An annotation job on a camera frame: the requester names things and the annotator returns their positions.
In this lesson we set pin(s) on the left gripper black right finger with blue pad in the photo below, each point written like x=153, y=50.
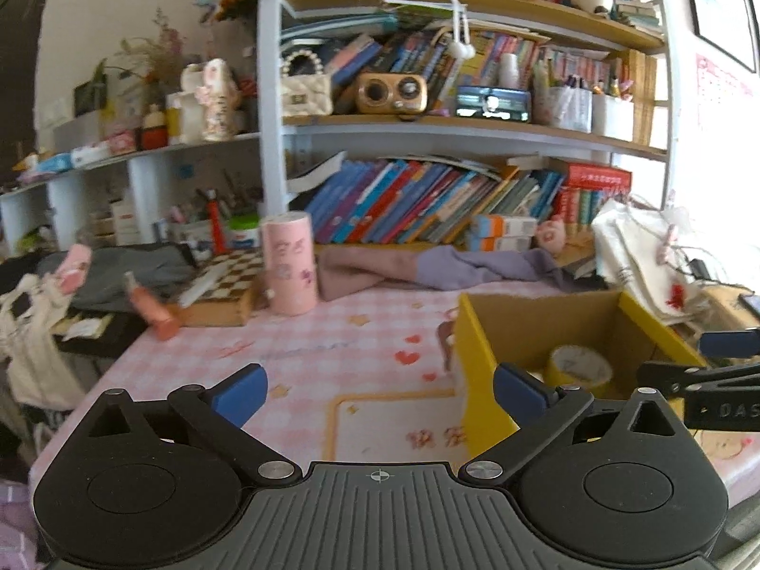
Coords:
x=542, y=415

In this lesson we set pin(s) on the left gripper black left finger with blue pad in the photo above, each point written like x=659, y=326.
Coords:
x=217, y=417

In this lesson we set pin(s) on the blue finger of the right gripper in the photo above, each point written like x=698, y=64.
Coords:
x=730, y=344

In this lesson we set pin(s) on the yellow tape roll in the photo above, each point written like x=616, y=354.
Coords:
x=579, y=366

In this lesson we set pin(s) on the smartphone on books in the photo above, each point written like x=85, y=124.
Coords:
x=751, y=302

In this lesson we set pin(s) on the yellow cardboard box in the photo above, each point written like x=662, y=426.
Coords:
x=492, y=329

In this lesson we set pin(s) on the orange pink pump bottle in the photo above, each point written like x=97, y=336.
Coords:
x=164, y=325

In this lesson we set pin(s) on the wooden chess board box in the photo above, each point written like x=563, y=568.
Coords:
x=232, y=301

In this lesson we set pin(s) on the pink checkered desk mat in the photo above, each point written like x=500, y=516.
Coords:
x=370, y=377

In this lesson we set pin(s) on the white tube on chessboard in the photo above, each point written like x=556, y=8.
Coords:
x=205, y=282

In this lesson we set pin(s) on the white canvas bag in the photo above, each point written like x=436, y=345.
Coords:
x=638, y=253

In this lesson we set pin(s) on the grey cloth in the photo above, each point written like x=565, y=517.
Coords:
x=161, y=269

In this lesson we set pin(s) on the red tassel ornament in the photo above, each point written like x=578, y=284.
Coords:
x=218, y=236

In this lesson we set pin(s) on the lower orange white box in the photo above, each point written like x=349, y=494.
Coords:
x=497, y=244

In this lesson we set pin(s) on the orange white box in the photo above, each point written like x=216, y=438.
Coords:
x=497, y=226
x=497, y=244

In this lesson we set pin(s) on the pink pig plush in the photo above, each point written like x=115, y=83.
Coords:
x=551, y=235

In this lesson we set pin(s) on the white green lidded jar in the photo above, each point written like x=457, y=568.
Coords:
x=244, y=232

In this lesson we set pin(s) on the pink purple cloth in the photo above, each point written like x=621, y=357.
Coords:
x=346, y=270

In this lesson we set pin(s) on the pink cylindrical sticker container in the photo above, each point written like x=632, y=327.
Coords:
x=289, y=263

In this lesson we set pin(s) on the upper orange white box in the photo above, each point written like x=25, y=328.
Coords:
x=497, y=226

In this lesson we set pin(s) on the red thick book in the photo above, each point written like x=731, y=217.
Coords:
x=592, y=176

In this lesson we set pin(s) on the white pen holder box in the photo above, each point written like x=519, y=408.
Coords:
x=612, y=117

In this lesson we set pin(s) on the white bookshelf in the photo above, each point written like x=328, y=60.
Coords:
x=65, y=203

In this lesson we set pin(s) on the phone on shelf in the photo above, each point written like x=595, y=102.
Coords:
x=493, y=103

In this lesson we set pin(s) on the white rabbit figurine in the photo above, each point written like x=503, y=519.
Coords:
x=219, y=96

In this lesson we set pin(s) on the cream quilted pearl handbag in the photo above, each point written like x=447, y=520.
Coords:
x=305, y=95

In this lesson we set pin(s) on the wooden retro radio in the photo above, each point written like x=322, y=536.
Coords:
x=398, y=94

